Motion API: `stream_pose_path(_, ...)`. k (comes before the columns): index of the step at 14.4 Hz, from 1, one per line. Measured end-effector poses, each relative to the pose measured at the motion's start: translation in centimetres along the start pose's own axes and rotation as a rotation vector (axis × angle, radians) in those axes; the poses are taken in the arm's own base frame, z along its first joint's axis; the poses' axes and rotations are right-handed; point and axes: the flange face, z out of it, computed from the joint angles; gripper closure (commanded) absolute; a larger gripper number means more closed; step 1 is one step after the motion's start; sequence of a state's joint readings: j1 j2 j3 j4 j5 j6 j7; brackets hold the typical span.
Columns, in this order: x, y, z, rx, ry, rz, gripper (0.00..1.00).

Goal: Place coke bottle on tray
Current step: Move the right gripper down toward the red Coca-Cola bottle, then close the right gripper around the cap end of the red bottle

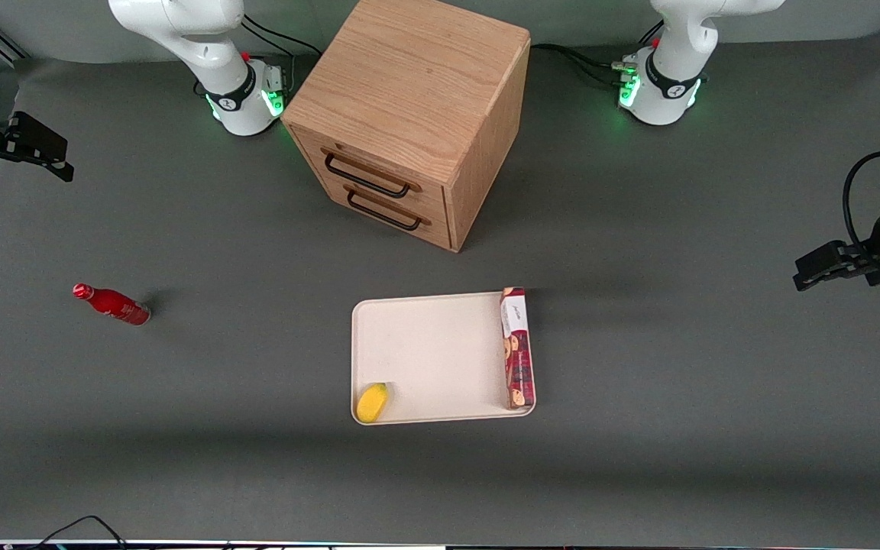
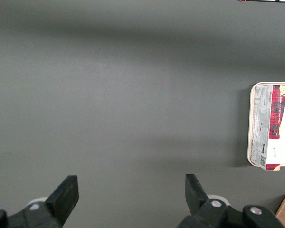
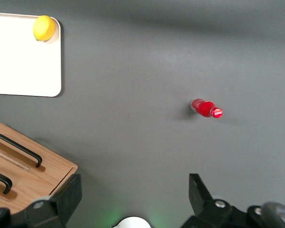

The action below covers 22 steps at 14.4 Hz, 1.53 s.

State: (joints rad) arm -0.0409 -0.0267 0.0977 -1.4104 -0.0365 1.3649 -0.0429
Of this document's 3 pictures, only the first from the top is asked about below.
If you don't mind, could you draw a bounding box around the red coke bottle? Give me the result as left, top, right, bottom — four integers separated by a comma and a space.
73, 283, 152, 327

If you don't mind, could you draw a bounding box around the black thin table-edge cable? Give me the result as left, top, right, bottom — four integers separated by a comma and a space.
24, 515, 129, 550

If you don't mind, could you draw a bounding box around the black arm base cable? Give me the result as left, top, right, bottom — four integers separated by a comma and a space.
529, 21, 666, 86
240, 14, 324, 59

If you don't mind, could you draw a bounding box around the black left arm base cable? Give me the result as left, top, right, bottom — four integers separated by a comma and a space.
529, 21, 666, 86

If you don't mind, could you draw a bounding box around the black drawer handle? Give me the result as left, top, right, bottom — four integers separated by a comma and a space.
346, 187, 422, 232
323, 150, 413, 199

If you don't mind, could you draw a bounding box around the black right arm base cable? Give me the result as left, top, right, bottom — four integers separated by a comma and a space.
240, 14, 324, 59

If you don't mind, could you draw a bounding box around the red cookie box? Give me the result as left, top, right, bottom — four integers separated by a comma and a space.
500, 286, 536, 410

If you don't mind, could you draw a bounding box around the yellow lemon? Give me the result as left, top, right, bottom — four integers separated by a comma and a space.
356, 383, 390, 424

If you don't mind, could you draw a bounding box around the beige plastic tray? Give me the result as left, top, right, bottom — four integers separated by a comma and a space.
351, 291, 537, 425

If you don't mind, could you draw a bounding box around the wooden two-drawer cabinet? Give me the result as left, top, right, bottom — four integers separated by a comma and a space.
281, 0, 532, 254

